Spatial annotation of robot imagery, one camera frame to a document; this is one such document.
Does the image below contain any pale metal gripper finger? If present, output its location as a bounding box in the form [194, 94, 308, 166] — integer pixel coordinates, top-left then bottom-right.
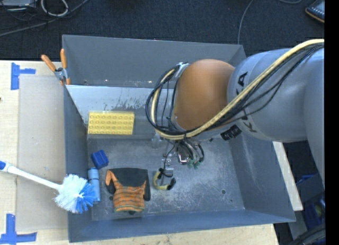
[159, 158, 175, 179]
[151, 132, 173, 160]

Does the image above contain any yellow and black curved tool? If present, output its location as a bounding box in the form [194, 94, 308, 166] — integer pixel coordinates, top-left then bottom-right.
[153, 169, 177, 191]

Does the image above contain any grey metal bin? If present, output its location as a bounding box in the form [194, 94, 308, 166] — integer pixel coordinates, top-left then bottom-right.
[61, 34, 297, 242]

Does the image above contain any orange and black work glove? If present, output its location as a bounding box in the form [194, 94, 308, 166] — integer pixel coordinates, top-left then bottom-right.
[104, 167, 151, 214]

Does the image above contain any yellow studded flat plate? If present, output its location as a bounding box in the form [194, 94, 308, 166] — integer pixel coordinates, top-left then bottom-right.
[87, 110, 135, 135]

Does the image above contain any blue toy block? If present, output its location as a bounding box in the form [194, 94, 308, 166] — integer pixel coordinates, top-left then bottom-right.
[91, 149, 110, 170]

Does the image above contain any silver grey cylinder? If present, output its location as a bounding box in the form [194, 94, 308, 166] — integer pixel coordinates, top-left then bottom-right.
[87, 167, 101, 203]

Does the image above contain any white and blue brush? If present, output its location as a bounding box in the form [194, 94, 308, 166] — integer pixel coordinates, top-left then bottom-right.
[0, 160, 97, 214]

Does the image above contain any pale cardboard board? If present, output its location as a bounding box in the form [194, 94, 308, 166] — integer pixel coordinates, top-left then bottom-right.
[15, 74, 70, 233]

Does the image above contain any black cylinder on white bracket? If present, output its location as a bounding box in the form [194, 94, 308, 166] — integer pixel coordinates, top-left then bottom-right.
[209, 124, 243, 142]

